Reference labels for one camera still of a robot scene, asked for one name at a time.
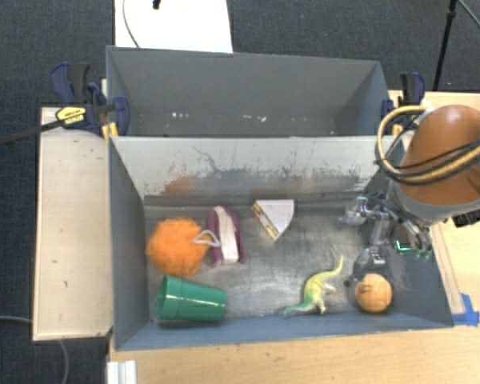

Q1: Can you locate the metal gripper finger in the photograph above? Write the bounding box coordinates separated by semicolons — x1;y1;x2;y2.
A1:
345;246;387;291
337;196;379;227

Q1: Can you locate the orange ball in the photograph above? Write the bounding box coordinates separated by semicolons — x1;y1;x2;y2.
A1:
354;273;394;315

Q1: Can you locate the green yellow toy dinosaur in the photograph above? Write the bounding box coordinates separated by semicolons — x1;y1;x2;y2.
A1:
282;254;345;318

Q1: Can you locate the white toy sandwich wedge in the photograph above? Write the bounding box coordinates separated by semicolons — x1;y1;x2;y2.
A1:
250;198;296;242

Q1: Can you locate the grey metal bin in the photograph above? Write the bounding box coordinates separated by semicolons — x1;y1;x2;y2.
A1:
105;45;455;352

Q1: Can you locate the purple and white toy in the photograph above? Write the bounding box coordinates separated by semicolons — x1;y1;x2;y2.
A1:
206;205;249;269

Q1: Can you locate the green plastic cup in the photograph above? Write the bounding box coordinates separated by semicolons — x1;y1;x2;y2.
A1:
155;274;229;324

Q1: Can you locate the orange mesh bath sponge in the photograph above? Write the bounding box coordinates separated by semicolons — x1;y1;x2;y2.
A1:
145;216;222;278

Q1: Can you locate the pale wood board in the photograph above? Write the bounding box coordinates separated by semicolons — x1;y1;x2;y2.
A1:
31;104;115;342

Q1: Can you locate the black cylinder on white bracket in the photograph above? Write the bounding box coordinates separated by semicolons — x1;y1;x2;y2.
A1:
450;206;480;229

